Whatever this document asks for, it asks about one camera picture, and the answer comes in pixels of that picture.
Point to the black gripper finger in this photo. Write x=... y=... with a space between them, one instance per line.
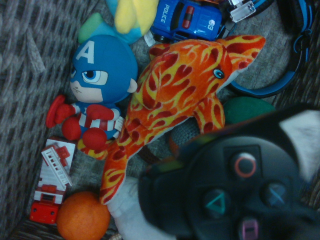
x=301 y=142

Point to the black gamepad controller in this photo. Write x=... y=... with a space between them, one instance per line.
x=225 y=175

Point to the grey wicker basket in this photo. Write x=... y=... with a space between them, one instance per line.
x=20 y=62

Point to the blue black headphones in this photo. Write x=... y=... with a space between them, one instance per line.
x=272 y=88

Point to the green soft ball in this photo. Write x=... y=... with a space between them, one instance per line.
x=246 y=110

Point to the grey orange knitted toy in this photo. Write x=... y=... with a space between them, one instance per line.
x=185 y=130

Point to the orange flame dolphin plush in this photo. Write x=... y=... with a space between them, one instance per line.
x=175 y=82

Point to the blue police toy car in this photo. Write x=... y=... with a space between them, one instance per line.
x=175 y=22

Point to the white plush toy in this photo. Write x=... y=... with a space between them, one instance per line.
x=125 y=215

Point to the yellow blue plush toy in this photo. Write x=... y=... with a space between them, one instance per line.
x=132 y=15

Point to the Captain America plush doll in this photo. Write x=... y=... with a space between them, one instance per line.
x=105 y=60

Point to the orange ball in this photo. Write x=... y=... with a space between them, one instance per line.
x=82 y=216

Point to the white red fire truck toy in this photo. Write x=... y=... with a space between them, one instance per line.
x=53 y=180

